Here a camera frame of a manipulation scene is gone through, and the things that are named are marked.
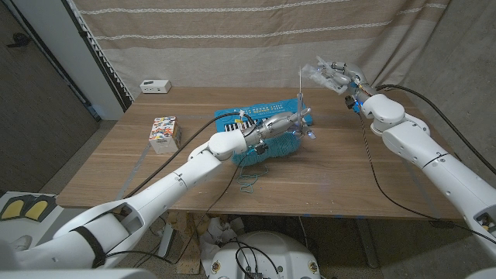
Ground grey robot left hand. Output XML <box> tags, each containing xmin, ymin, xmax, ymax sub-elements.
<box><xmin>243</xmin><ymin>107</ymin><xmax>316</xmax><ymax>148</ymax></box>

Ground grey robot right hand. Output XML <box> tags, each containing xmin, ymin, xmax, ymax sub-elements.
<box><xmin>317</xmin><ymin>60</ymin><xmax>379</xmax><ymax>98</ymax></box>

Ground clear plastic tape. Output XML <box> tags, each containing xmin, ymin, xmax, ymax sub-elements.
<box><xmin>301</xmin><ymin>55</ymin><xmax>350</xmax><ymax>96</ymax></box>

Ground tan handled scissors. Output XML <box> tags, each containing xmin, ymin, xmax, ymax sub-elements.
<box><xmin>296</xmin><ymin>66</ymin><xmax>316</xmax><ymax>140</ymax></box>

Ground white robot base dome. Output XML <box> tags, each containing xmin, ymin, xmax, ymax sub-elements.
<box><xmin>208</xmin><ymin>230</ymin><xmax>322</xmax><ymax>279</ymax></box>

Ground teal yarn skein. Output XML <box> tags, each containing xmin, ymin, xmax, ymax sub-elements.
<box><xmin>231</xmin><ymin>133</ymin><xmax>303</xmax><ymax>194</ymax></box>

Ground blue toy piano keyboard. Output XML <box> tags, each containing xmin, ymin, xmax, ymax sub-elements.
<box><xmin>214</xmin><ymin>97</ymin><xmax>314</xmax><ymax>133</ymax></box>

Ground colourful printed package box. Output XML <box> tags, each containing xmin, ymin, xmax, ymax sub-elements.
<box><xmin>148</xmin><ymin>115</ymin><xmax>183</xmax><ymax>155</ymax></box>

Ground beige striped curtain backdrop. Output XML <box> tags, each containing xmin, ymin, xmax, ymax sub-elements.
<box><xmin>71</xmin><ymin>0</ymin><xmax>453</xmax><ymax>100</ymax></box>

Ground crumpled white paper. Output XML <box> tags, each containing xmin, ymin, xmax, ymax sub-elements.
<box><xmin>199</xmin><ymin>216</ymin><xmax>246</xmax><ymax>268</ymax></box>

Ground white power strip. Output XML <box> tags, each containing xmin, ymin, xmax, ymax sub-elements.
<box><xmin>139</xmin><ymin>79</ymin><xmax>173</xmax><ymax>95</ymax></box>

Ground grey table leg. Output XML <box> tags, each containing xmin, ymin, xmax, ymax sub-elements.
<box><xmin>157</xmin><ymin>222</ymin><xmax>175</xmax><ymax>260</ymax></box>
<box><xmin>354</xmin><ymin>217</ymin><xmax>380</xmax><ymax>269</ymax></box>

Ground dark perforated panel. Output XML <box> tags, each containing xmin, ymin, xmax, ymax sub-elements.
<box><xmin>61</xmin><ymin>0</ymin><xmax>134</xmax><ymax>113</ymax></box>

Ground dark wooden door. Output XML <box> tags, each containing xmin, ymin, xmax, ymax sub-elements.
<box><xmin>0</xmin><ymin>0</ymin><xmax>102</xmax><ymax>195</ymax></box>

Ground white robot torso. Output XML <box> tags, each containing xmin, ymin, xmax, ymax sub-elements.
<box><xmin>0</xmin><ymin>267</ymin><xmax>156</xmax><ymax>279</ymax></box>

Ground white sneaker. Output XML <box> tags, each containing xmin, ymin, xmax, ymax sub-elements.
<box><xmin>9</xmin><ymin>234</ymin><xmax>34</xmax><ymax>252</ymax></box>

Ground white floor platform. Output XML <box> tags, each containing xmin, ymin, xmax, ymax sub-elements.
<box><xmin>0</xmin><ymin>191</ymin><xmax>100</xmax><ymax>253</ymax></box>

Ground thin black left wrist cable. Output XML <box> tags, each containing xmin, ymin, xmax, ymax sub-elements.
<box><xmin>104</xmin><ymin>149</ymin><xmax>260</xmax><ymax>267</ymax></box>

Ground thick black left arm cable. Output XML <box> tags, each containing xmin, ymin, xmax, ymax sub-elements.
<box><xmin>123</xmin><ymin>112</ymin><xmax>257</xmax><ymax>199</ymax></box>

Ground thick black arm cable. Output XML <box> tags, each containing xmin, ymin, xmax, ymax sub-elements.
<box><xmin>375</xmin><ymin>84</ymin><xmax>496</xmax><ymax>176</ymax></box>
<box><xmin>123</xmin><ymin>112</ymin><xmax>257</xmax><ymax>199</ymax></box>

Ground thin braided right wrist cable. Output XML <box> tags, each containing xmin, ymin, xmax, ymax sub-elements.
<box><xmin>358</xmin><ymin>110</ymin><xmax>496</xmax><ymax>245</ymax></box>

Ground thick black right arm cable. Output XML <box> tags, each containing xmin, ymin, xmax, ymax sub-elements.
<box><xmin>375</xmin><ymin>84</ymin><xmax>496</xmax><ymax>176</ymax></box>

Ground black door handle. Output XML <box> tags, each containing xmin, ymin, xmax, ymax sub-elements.
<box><xmin>5</xmin><ymin>33</ymin><xmax>32</xmax><ymax>48</ymax></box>

